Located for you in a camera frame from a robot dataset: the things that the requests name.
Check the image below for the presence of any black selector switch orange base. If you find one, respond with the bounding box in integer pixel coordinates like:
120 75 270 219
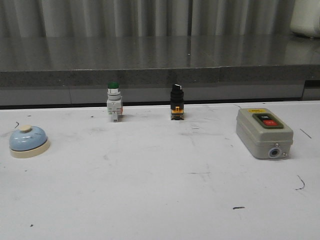
170 84 184 120

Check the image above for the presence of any green pushbutton switch white body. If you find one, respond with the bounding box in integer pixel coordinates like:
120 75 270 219
106 82 123 122

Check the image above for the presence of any grey stone counter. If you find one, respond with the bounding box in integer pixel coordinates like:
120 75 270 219
0 34 320 107

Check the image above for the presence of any blue desk bell cream base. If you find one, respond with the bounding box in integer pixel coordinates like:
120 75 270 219
9 125 51 159

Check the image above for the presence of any white appliance in background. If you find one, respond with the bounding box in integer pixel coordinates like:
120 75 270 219
290 0 320 38

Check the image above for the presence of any grey on off switch box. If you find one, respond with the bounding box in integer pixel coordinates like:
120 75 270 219
236 108 294 159

